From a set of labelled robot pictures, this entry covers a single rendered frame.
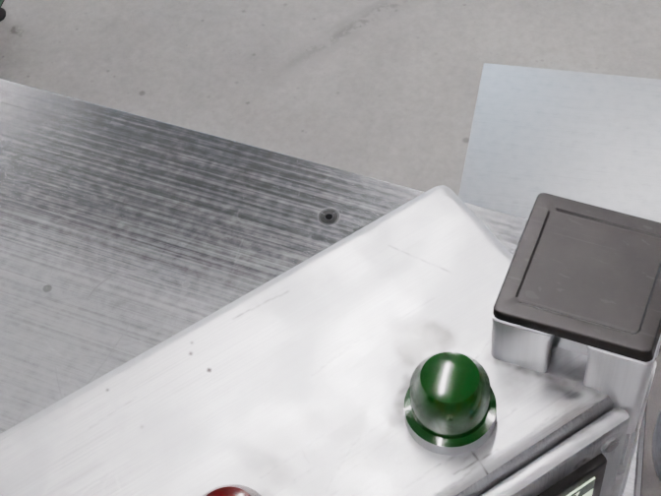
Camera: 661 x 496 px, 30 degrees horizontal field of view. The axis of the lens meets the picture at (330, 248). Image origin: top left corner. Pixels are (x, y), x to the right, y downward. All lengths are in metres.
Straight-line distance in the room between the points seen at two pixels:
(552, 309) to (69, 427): 0.14
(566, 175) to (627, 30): 1.35
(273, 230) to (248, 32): 1.42
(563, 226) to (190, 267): 0.86
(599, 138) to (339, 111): 1.20
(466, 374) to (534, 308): 0.03
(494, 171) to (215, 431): 0.90
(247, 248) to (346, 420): 0.85
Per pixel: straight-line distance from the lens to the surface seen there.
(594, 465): 0.37
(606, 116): 1.29
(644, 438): 1.02
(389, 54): 2.52
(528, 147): 1.26
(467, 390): 0.33
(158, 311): 1.17
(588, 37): 2.55
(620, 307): 0.35
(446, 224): 0.39
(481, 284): 0.38
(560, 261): 0.35
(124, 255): 1.22
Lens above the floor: 1.79
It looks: 54 degrees down
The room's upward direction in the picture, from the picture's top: 8 degrees counter-clockwise
